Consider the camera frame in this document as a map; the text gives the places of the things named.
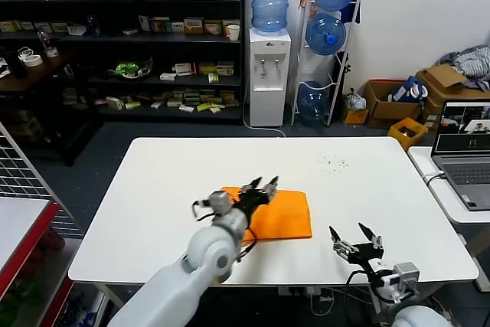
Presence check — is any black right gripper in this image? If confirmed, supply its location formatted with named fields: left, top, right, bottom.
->
left=328, top=221, right=385, bottom=278

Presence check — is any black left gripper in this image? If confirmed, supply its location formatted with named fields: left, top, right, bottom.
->
left=233, top=175, right=280, bottom=221

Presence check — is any orange t-shirt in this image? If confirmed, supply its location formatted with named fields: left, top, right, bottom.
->
left=220, top=186, right=313, bottom=242

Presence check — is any pile of striped clothes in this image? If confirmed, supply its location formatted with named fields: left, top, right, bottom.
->
left=439, top=46, right=490, bottom=92

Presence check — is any large white table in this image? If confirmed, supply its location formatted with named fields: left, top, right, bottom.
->
left=67, top=136, right=480, bottom=316

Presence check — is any white water dispenser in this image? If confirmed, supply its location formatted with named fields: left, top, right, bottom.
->
left=248, top=28, right=292, bottom=128

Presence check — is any small white side table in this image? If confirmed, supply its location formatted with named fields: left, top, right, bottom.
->
left=407, top=146, right=490, bottom=293

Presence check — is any yellow plastic bin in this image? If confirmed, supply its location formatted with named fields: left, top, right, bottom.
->
left=387, top=116, right=429, bottom=152

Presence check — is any small brown cardboard box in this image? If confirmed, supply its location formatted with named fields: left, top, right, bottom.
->
left=341, top=106, right=369, bottom=126

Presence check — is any grey plastic bag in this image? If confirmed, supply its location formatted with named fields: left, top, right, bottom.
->
left=345, top=88, right=368, bottom=111

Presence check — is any grey laptop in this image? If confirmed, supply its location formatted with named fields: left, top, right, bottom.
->
left=430, top=100, right=490, bottom=212

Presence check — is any open brown cardboard box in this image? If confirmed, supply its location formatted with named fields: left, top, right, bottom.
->
left=362, top=79, right=422, bottom=129

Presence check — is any white metal jug rack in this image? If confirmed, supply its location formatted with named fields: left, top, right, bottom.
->
left=289, top=0, right=362, bottom=128

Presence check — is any blue white bag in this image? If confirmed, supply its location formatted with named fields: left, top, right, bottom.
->
left=389, top=75, right=429, bottom=103

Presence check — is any cream box yellow print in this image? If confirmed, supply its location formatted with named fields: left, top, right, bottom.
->
left=183, top=18, right=205, bottom=34

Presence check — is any green white packet bowl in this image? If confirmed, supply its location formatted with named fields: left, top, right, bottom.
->
left=108, top=56, right=154, bottom=80

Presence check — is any upright blue water bottle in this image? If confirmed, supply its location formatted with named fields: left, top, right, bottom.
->
left=250, top=0, right=292, bottom=35

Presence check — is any cardboard box with flap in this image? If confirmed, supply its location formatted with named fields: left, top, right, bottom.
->
left=416, top=64, right=490, bottom=129

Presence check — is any black shelf unit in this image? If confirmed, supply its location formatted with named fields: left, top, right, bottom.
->
left=0, top=0, right=246, bottom=126

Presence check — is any white table red edge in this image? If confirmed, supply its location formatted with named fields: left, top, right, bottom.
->
left=0, top=196, right=76, bottom=327

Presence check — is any dark brown wooden table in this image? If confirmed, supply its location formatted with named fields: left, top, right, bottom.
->
left=0, top=48, right=104, bottom=167

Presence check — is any clear plastic bottle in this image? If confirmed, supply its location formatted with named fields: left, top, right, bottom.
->
left=37, top=27, right=54, bottom=56

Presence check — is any black cylinder container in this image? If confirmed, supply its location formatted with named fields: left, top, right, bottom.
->
left=5, top=48, right=28, bottom=79

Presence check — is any black right camera cable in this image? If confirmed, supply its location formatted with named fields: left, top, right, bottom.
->
left=344, top=270, right=371, bottom=305

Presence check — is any black camera cable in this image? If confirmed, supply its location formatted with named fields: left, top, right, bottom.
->
left=344, top=270, right=371, bottom=305
left=191, top=199, right=215, bottom=223

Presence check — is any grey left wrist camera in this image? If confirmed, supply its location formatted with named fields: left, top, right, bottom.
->
left=208, top=190, right=234, bottom=216

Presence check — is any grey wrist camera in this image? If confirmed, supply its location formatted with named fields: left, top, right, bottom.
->
left=208, top=190, right=234, bottom=216
left=391, top=261, right=421, bottom=294

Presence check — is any white dispenser power cable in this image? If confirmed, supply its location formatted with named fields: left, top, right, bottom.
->
left=243, top=74, right=287, bottom=138

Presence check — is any black left camera cable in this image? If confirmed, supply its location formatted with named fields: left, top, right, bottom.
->
left=191, top=199, right=215, bottom=223

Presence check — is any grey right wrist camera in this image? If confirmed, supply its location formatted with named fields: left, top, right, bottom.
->
left=391, top=261, right=421, bottom=294

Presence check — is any white wire grid panel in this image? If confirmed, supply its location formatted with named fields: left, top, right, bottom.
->
left=0, top=119, right=83, bottom=238

